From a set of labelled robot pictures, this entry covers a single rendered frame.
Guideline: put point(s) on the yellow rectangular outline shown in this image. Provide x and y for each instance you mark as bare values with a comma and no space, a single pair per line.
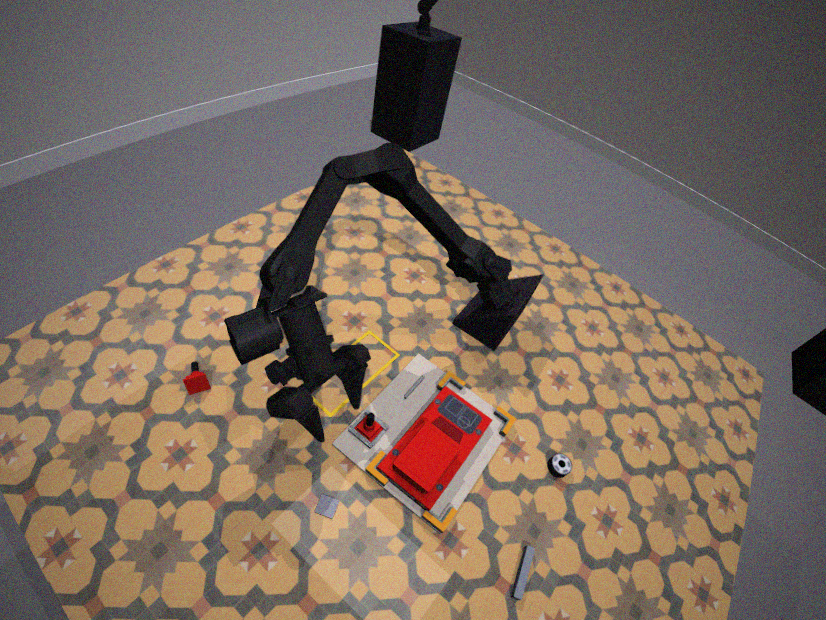
368,380

